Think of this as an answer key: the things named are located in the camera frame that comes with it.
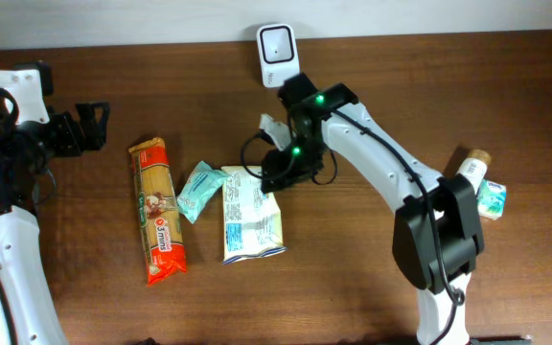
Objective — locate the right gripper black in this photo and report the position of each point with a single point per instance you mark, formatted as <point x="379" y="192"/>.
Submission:
<point x="279" y="172"/>

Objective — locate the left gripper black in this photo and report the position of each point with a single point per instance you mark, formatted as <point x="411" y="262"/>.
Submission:
<point x="79" y="132"/>

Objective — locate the yellow white snack bag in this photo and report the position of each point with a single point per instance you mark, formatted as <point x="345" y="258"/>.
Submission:
<point x="252" y="219"/>

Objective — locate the light blue wipes packet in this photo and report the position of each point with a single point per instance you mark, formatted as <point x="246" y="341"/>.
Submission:
<point x="200" y="187"/>

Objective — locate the red spaghetti pasta packet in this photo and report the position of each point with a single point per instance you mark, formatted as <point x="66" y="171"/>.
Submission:
<point x="157" y="210"/>

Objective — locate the white tube gold cap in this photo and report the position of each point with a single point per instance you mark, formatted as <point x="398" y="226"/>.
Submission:
<point x="474" y="167"/>

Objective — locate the green Kleenex tissue pack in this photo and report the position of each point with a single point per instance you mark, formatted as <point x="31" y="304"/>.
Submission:
<point x="491" y="199"/>

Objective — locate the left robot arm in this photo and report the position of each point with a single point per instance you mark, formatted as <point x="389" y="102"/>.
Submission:
<point x="32" y="134"/>

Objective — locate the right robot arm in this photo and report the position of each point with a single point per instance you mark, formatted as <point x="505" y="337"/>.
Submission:
<point x="437" y="231"/>

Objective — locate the white barcode scanner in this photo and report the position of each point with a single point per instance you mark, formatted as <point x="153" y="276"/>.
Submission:
<point x="278" y="54"/>

